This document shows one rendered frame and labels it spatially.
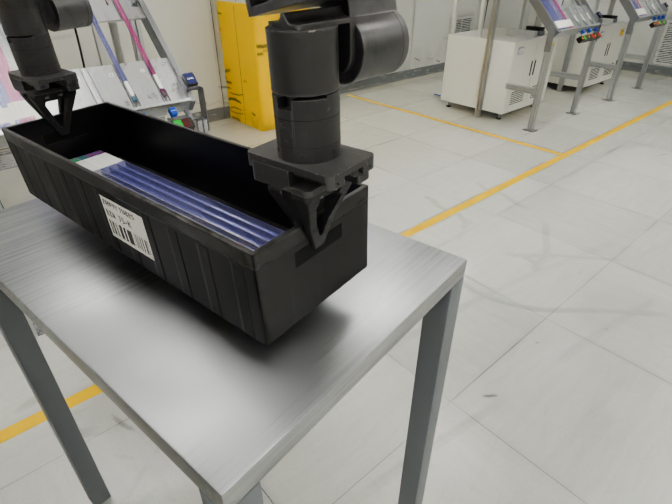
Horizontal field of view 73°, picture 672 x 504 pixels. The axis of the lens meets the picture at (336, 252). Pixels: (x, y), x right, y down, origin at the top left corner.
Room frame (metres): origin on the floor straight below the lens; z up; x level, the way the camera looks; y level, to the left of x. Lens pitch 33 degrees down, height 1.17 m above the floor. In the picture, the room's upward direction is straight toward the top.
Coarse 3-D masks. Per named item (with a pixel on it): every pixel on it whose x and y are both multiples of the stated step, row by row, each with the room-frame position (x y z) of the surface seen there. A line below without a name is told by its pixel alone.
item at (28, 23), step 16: (0, 0) 0.72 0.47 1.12; (16, 0) 0.73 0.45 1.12; (32, 0) 0.75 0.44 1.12; (48, 0) 0.77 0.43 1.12; (0, 16) 0.73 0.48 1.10; (16, 16) 0.73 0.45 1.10; (32, 16) 0.74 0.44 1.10; (48, 16) 0.78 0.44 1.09; (16, 32) 0.72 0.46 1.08; (32, 32) 0.73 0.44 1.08
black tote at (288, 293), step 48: (48, 144) 0.73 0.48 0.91; (96, 144) 0.79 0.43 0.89; (144, 144) 0.76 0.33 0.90; (192, 144) 0.66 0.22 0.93; (240, 144) 0.60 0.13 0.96; (48, 192) 0.63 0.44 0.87; (96, 192) 0.52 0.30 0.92; (240, 192) 0.60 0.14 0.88; (144, 240) 0.46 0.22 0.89; (192, 240) 0.39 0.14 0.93; (288, 240) 0.37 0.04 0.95; (336, 240) 0.42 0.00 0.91; (192, 288) 0.41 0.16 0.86; (240, 288) 0.35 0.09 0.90; (288, 288) 0.36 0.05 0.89; (336, 288) 0.42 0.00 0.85
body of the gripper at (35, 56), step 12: (12, 36) 0.74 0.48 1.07; (36, 36) 0.74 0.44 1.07; (48, 36) 0.76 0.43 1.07; (12, 48) 0.73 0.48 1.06; (24, 48) 0.73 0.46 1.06; (36, 48) 0.73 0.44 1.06; (48, 48) 0.75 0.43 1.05; (24, 60) 0.73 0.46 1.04; (36, 60) 0.73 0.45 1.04; (48, 60) 0.74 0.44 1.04; (12, 72) 0.76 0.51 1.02; (24, 72) 0.73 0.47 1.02; (36, 72) 0.73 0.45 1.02; (48, 72) 0.74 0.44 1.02; (60, 72) 0.75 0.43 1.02; (72, 72) 0.75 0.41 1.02; (36, 84) 0.70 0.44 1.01; (48, 84) 0.71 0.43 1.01
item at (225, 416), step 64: (0, 256) 0.56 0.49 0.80; (64, 256) 0.56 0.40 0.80; (384, 256) 0.56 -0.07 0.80; (448, 256) 0.56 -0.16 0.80; (0, 320) 0.63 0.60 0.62; (64, 320) 0.42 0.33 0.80; (128, 320) 0.42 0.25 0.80; (192, 320) 0.42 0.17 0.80; (320, 320) 0.42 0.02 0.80; (384, 320) 0.42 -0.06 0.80; (448, 320) 0.53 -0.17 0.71; (128, 384) 0.32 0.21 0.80; (192, 384) 0.32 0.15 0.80; (256, 384) 0.32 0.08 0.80; (320, 384) 0.32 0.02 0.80; (64, 448) 0.63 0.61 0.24; (192, 448) 0.25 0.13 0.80; (256, 448) 0.25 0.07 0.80
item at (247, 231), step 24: (96, 168) 0.69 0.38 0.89; (120, 168) 0.69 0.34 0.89; (144, 192) 0.60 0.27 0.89; (168, 192) 0.60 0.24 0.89; (192, 192) 0.59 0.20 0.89; (192, 216) 0.52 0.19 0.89; (216, 216) 0.52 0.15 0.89; (240, 216) 0.52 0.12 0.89; (240, 240) 0.46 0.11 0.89; (264, 240) 0.46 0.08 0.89
